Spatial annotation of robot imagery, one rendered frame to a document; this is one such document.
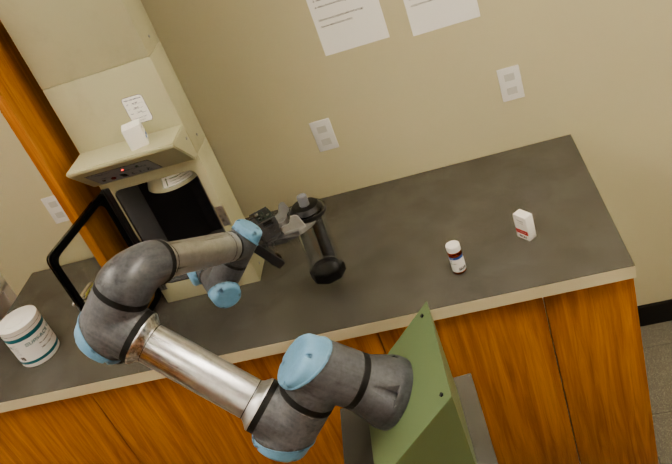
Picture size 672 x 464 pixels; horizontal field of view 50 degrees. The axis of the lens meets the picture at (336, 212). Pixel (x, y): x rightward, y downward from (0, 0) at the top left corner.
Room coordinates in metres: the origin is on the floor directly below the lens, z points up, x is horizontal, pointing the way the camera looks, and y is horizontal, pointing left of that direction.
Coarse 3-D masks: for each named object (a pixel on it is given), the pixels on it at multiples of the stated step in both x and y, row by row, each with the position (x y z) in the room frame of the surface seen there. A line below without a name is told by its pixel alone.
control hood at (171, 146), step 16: (176, 128) 1.84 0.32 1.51; (160, 144) 1.78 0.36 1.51; (176, 144) 1.77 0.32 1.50; (192, 144) 1.86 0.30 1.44; (80, 160) 1.89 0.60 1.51; (96, 160) 1.84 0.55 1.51; (112, 160) 1.80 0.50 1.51; (128, 160) 1.78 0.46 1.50; (160, 160) 1.81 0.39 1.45; (176, 160) 1.83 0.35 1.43; (80, 176) 1.83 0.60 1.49
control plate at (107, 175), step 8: (144, 160) 1.80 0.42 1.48; (120, 168) 1.82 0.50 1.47; (128, 168) 1.83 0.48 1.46; (136, 168) 1.83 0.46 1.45; (144, 168) 1.84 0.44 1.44; (152, 168) 1.85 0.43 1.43; (88, 176) 1.84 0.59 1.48; (96, 176) 1.84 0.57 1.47; (104, 176) 1.85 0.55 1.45; (112, 176) 1.86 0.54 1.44; (120, 176) 1.87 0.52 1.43; (128, 176) 1.87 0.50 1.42
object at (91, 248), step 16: (96, 224) 1.84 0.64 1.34; (112, 224) 1.89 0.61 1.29; (80, 240) 1.76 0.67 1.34; (96, 240) 1.81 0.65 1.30; (112, 240) 1.86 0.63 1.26; (48, 256) 1.65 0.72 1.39; (64, 256) 1.69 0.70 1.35; (80, 256) 1.73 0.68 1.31; (96, 256) 1.78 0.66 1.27; (112, 256) 1.83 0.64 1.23; (80, 272) 1.70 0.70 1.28; (96, 272) 1.75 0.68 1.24; (64, 288) 1.64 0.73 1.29; (80, 288) 1.68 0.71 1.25
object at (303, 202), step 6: (300, 198) 1.69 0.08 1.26; (306, 198) 1.69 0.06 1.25; (312, 198) 1.72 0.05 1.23; (294, 204) 1.72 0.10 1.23; (300, 204) 1.69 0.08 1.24; (306, 204) 1.69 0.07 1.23; (312, 204) 1.68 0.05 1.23; (318, 204) 1.68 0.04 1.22; (294, 210) 1.69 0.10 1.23; (300, 210) 1.68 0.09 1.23; (306, 210) 1.66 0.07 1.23; (312, 210) 1.66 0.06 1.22; (318, 210) 1.66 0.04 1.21; (300, 216) 1.66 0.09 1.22; (306, 216) 1.65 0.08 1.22
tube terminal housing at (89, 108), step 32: (128, 64) 1.88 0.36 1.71; (160, 64) 1.90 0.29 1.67; (64, 96) 1.93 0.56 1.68; (96, 96) 1.91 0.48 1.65; (128, 96) 1.89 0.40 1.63; (160, 96) 1.87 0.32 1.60; (96, 128) 1.92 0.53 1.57; (160, 128) 1.88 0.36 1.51; (192, 128) 1.91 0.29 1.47; (192, 160) 1.87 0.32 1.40; (224, 192) 1.91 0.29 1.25; (256, 256) 1.92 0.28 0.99; (192, 288) 1.91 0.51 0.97
